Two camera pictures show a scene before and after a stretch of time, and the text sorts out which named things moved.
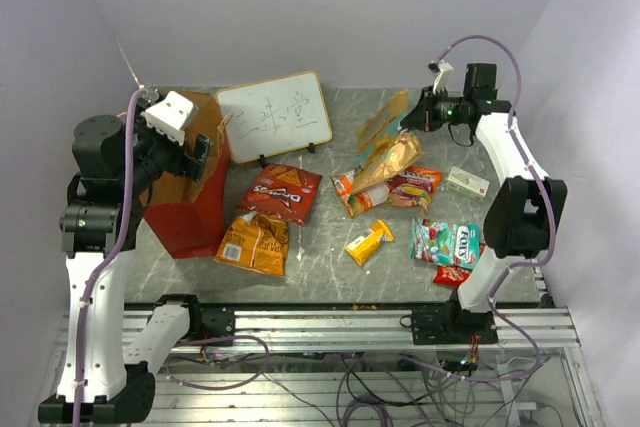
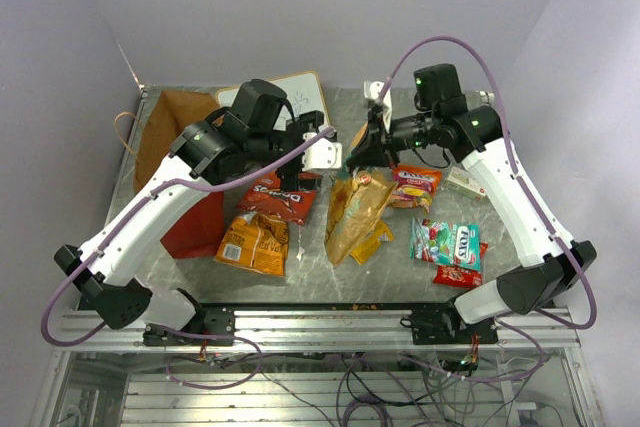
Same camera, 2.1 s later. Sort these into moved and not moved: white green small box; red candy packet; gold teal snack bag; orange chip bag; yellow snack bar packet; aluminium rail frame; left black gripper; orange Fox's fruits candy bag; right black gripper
Moved: gold teal snack bag; right black gripper; left black gripper
Not moved: aluminium rail frame; orange Fox's fruits candy bag; yellow snack bar packet; red candy packet; white green small box; orange chip bag
